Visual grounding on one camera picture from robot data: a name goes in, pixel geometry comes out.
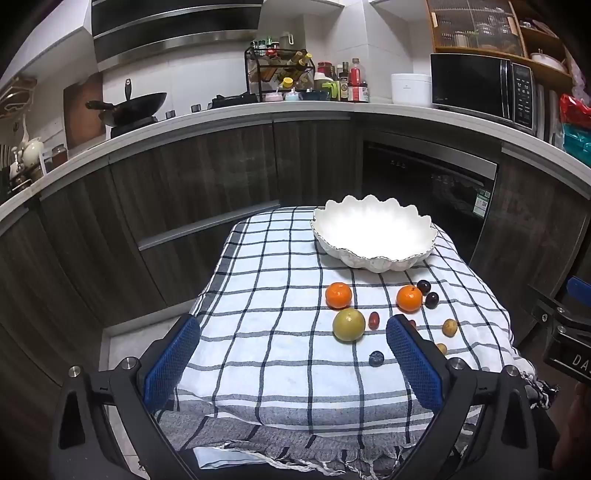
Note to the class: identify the black wok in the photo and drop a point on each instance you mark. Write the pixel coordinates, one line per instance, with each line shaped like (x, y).
(138, 106)

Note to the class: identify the green label sticker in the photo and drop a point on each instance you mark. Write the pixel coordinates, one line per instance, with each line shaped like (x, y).
(482, 202)

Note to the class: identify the orange tangerine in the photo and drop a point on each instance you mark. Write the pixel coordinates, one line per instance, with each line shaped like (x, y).
(338, 295)
(409, 299)

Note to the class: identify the white scalloped bowl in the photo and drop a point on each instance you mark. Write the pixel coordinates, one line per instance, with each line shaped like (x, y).
(369, 230)

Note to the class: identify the small brown longan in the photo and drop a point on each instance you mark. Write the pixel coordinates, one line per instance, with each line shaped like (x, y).
(441, 349)

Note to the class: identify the white rice cooker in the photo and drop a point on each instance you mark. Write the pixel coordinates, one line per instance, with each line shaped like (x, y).
(411, 90)

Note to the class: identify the wooden glass-door cabinet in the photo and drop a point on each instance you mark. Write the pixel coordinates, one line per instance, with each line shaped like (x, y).
(475, 27)

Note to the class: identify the wooden cutting board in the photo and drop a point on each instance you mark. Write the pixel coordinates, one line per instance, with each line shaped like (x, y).
(78, 124)

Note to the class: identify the person's right hand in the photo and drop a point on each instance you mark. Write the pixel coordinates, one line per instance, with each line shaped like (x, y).
(577, 415)

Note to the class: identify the yellow-green apple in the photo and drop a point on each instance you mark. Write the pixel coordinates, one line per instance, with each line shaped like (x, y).
(349, 325)

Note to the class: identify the brown glass jar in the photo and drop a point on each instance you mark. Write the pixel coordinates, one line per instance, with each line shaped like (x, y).
(59, 157)

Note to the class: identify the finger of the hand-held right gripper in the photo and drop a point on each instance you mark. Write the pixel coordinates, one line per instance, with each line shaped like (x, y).
(549, 307)
(579, 287)

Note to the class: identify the white teapot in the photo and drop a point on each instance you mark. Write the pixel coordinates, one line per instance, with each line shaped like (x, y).
(30, 154)

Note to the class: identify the red plastic bag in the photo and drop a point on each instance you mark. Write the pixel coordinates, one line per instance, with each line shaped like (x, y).
(575, 110)

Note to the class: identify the blueberry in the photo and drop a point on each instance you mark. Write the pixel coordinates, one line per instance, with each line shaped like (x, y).
(376, 359)

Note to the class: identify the built-in black dishwasher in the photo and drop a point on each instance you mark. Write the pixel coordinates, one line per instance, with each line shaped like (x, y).
(415, 184)

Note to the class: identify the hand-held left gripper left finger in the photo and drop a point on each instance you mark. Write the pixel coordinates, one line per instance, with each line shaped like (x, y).
(171, 362)

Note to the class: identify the large brown longan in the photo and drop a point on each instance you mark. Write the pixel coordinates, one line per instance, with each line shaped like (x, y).
(449, 327)

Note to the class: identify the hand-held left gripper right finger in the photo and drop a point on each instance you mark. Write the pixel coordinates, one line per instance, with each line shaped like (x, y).
(413, 364)

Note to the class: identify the steel range hood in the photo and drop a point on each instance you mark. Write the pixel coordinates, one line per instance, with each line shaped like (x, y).
(175, 27)

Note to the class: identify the green cup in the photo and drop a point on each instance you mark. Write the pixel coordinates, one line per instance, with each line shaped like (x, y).
(331, 91)

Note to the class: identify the teal plastic bag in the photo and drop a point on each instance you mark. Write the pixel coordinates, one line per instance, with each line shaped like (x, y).
(577, 143)

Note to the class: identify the black spice rack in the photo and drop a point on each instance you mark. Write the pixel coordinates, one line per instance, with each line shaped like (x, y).
(277, 74)

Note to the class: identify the black microwave oven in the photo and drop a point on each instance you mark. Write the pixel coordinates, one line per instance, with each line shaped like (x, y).
(471, 85)

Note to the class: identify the white black checked cloth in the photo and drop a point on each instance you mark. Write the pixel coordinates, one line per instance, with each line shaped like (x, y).
(277, 323)

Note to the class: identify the black gas stove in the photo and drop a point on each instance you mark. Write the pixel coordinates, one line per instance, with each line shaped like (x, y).
(134, 127)

